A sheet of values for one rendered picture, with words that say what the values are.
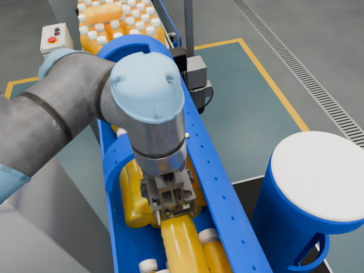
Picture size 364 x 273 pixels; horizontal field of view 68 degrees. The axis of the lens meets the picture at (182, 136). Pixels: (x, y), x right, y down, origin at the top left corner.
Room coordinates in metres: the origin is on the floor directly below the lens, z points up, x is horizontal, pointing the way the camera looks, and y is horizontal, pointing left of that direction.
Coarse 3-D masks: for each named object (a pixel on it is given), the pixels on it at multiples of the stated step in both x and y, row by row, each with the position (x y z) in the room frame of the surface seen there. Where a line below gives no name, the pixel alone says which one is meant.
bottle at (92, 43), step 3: (90, 39) 1.11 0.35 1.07; (93, 39) 1.11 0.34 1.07; (96, 39) 1.11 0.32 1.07; (90, 42) 1.11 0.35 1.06; (93, 42) 1.10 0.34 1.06; (96, 42) 1.11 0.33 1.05; (90, 45) 1.10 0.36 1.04; (93, 45) 1.10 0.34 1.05; (96, 45) 1.10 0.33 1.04; (90, 48) 1.10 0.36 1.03; (93, 48) 1.10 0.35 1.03; (96, 48) 1.10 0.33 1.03; (90, 51) 1.11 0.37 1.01; (93, 51) 1.10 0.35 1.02; (96, 51) 1.09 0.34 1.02; (93, 54) 1.10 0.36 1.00; (96, 54) 1.09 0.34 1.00
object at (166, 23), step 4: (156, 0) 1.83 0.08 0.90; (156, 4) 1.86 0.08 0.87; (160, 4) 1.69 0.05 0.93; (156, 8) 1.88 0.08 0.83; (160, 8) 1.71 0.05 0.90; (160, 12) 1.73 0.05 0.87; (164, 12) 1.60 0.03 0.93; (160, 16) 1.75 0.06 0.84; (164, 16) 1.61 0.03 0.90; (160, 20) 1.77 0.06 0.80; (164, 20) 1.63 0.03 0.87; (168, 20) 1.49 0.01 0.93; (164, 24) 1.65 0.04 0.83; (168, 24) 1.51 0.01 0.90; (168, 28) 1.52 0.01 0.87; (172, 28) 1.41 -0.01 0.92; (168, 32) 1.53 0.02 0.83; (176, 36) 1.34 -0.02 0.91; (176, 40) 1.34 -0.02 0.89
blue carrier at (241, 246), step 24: (120, 48) 0.75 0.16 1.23; (144, 48) 0.81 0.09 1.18; (192, 120) 0.45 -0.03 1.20; (120, 144) 0.38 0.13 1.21; (192, 144) 0.36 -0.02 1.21; (120, 168) 0.34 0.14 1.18; (216, 168) 0.31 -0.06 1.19; (120, 192) 0.37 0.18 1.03; (216, 192) 0.24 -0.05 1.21; (120, 216) 0.29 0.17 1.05; (216, 216) 0.19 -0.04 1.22; (240, 216) 0.21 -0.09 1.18; (120, 240) 0.23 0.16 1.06; (144, 240) 0.25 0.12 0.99; (240, 240) 0.15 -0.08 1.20; (120, 264) 0.17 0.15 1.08; (240, 264) 0.12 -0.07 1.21; (264, 264) 0.12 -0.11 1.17
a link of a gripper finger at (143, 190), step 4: (140, 180) 0.26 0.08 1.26; (144, 180) 0.26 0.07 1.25; (140, 184) 0.26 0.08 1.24; (144, 184) 0.25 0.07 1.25; (140, 188) 0.25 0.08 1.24; (144, 188) 0.25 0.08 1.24; (144, 192) 0.24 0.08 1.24; (144, 196) 0.25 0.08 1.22; (148, 196) 0.25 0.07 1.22; (148, 200) 0.25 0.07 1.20; (148, 204) 0.25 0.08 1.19
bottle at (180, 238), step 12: (168, 228) 0.20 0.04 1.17; (180, 228) 0.20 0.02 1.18; (192, 228) 0.20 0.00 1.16; (168, 240) 0.18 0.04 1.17; (180, 240) 0.18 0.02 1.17; (192, 240) 0.17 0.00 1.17; (168, 252) 0.16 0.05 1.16; (180, 252) 0.15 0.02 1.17; (192, 252) 0.15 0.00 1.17; (168, 264) 0.14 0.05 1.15; (180, 264) 0.14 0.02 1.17; (192, 264) 0.13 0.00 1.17; (204, 264) 0.14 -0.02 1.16
